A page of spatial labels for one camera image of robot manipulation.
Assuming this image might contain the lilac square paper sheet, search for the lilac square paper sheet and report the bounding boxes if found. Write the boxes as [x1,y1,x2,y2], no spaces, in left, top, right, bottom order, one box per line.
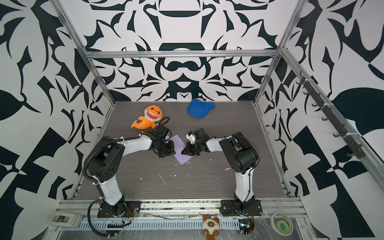
[170,135,192,165]

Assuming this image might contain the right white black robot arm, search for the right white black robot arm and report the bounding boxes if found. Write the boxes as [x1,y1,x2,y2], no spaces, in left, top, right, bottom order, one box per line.
[182,128,260,205]

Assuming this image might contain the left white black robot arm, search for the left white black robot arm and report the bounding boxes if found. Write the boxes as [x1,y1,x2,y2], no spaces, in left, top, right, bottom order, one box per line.
[82,125,176,207]

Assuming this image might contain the orange shark plush toy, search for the orange shark plush toy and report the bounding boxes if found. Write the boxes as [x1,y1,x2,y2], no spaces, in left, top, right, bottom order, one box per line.
[131,105,163,130]

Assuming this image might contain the blue cap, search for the blue cap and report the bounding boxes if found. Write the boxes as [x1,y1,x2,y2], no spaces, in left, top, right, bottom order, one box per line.
[187,99,216,119]

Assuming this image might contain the brown white plush toy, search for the brown white plush toy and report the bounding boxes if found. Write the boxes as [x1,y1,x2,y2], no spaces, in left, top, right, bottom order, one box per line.
[202,215,220,240]

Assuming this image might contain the small black electronics board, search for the small black electronics board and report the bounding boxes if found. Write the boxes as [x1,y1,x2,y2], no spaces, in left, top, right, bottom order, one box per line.
[239,219,255,235]

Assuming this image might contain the tape roll with green core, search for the tape roll with green core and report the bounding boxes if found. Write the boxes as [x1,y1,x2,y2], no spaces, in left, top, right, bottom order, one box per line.
[270,212,294,237]

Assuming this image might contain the white power strip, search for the white power strip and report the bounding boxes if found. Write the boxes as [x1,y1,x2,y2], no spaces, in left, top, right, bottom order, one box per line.
[49,212,83,228]

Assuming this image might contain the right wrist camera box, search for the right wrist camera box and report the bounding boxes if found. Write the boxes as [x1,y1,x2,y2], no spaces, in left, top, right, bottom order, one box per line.
[186,132,197,145]

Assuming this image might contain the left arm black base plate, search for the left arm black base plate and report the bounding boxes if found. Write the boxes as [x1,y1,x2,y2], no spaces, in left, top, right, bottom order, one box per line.
[97,200,142,218]

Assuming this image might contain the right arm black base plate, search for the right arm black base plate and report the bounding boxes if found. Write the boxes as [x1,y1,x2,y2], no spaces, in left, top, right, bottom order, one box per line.
[220,198,263,217]

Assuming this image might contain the black corrugated cable hose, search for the black corrugated cable hose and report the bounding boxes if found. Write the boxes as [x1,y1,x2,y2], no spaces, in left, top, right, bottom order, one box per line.
[87,198,132,238]

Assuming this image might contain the black wall hook rail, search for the black wall hook rail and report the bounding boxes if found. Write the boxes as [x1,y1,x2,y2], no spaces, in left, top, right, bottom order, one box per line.
[297,71,367,159]

